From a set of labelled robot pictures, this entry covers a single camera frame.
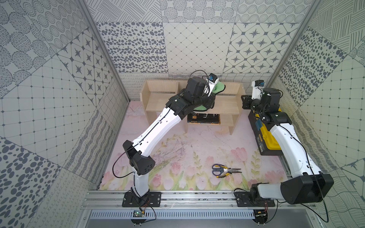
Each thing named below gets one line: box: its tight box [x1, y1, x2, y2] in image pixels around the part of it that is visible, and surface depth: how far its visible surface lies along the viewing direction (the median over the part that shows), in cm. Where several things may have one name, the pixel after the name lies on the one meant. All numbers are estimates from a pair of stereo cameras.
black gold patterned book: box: [187, 113, 221, 125], surface depth 92 cm
